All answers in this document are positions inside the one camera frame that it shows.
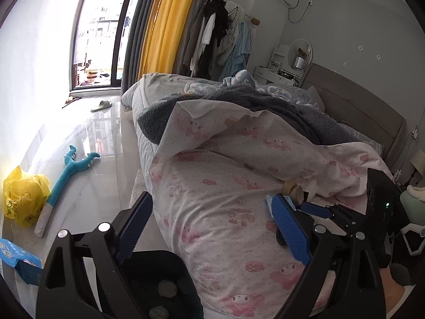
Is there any bubble wrap sheet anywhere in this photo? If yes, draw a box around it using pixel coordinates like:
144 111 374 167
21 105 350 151
128 169 149 207

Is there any blue dinosaur plush toy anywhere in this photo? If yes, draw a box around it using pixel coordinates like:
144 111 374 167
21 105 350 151
35 145 101 238

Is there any blue pet food bag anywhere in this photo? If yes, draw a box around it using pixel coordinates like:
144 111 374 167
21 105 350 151
0 237 45 286

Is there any cardboard tape roll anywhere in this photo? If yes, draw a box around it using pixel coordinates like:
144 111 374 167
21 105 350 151
282 180 305 205

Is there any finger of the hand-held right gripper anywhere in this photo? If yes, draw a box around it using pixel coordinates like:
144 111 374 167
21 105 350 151
300 202 366 237

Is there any beige bed headboard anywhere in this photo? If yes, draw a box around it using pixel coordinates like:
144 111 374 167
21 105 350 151
300 63 407 173

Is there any pale green cushion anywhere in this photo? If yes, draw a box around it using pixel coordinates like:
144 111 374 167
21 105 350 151
400 186 425 214

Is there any pink printed blanket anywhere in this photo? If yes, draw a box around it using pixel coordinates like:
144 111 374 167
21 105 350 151
149 101 396 318

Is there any white quilted bed cover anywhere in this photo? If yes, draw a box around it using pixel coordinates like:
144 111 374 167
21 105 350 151
120 72 200 187

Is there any dark framed window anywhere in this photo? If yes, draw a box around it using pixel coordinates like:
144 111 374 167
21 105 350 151
68 0 140 92

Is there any person's right forearm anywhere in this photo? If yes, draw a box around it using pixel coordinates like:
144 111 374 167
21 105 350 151
379 262 417 319

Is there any yellow plastic bag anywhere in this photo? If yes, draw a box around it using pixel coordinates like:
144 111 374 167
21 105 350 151
3 166 52 228

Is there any blue patterned duvet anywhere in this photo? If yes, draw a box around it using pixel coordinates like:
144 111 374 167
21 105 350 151
256 83 326 111

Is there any round white mirror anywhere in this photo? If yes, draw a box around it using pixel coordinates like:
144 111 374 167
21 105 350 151
288 38 313 74

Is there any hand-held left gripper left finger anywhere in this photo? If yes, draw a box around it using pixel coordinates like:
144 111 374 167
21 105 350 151
36 191 153 319

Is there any black trash bin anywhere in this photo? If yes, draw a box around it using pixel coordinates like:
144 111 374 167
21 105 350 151
121 250 204 319

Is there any rack of hanging clothes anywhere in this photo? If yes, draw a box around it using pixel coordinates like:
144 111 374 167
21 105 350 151
181 0 261 81

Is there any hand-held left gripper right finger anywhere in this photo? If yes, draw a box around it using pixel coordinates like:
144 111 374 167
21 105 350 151
270 193 387 319

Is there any grey fleece blanket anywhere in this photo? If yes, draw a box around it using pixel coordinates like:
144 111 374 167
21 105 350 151
137 85 359 147

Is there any white chair frame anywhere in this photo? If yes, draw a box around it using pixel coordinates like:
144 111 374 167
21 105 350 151
401 225 425 257

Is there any white bedside dresser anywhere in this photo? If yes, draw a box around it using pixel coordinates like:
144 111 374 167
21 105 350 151
254 45 304 87

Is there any yellow curtain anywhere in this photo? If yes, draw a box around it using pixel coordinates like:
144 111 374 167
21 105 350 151
138 0 203 78

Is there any light blue plush blanket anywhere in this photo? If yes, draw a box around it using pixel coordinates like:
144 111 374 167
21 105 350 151
222 69 257 89

